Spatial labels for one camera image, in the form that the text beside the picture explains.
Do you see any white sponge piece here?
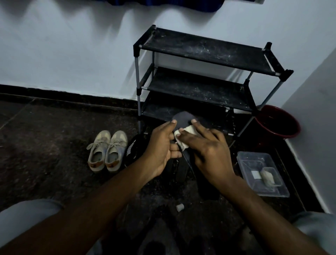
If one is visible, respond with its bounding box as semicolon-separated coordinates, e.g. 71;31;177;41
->
262;170;275;185

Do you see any red plastic bucket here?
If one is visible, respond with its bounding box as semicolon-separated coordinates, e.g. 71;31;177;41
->
253;105;301;147

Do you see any beige sneaker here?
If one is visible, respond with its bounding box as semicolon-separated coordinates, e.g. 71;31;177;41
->
105;130;128;173
87;130;111;173

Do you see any person's left forearm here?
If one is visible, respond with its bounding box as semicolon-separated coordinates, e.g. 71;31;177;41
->
0;158;155;255

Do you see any dark grey shoe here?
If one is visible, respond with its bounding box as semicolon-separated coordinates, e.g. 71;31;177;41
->
170;111;200;182

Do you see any small clear plastic tub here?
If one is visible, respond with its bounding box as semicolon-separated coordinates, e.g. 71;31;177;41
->
260;167;284;188

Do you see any person's left leg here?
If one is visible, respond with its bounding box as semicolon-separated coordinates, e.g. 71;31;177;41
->
0;199;103;255

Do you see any person's left hand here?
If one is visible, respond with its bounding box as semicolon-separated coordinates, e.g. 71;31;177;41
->
139;119;183;182

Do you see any person's right forearm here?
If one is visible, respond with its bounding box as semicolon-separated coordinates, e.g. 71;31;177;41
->
218;175;330;255

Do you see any person's leg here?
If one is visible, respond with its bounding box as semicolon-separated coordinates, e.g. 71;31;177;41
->
0;199;103;255
290;211;336;255

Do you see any black metal shoe rack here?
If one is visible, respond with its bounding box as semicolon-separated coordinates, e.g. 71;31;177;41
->
133;25;294;140

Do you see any clear plastic tray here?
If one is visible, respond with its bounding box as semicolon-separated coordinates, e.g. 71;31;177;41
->
236;151;290;198

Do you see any white cleaning cloth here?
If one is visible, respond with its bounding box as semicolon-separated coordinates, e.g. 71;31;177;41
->
173;125;197;152

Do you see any person's right hand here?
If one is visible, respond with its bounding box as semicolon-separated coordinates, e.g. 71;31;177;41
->
175;119;237;185

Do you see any black shoe with white stripes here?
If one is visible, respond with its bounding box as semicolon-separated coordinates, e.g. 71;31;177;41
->
124;133;148;168

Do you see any person's right leg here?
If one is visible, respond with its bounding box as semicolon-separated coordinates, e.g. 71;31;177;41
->
290;211;336;255

